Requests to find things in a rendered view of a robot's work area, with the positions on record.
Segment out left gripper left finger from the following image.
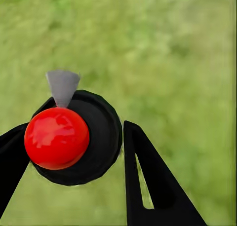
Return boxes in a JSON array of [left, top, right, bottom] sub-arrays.
[[0, 123, 31, 218]]

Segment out pesticide atomizer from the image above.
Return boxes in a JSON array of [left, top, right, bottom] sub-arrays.
[[24, 70, 124, 186]]

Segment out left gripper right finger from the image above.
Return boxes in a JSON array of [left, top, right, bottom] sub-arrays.
[[123, 121, 208, 226]]

